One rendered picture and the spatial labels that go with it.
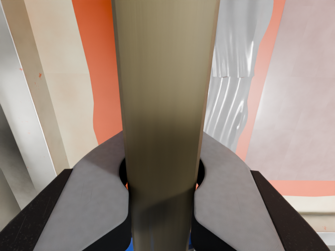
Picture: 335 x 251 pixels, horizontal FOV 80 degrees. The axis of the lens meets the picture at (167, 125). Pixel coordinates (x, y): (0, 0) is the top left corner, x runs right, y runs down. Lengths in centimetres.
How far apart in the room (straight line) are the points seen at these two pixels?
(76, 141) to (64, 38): 14
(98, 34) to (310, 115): 29
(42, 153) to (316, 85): 36
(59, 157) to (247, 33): 29
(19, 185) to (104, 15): 189
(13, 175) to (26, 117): 173
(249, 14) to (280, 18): 4
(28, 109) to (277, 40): 29
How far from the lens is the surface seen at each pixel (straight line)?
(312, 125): 35
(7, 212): 38
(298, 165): 38
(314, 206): 47
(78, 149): 33
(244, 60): 26
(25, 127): 29
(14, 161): 190
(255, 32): 26
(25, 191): 209
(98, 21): 26
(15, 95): 28
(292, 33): 28
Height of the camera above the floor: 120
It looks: 61 degrees down
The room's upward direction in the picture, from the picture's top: 179 degrees clockwise
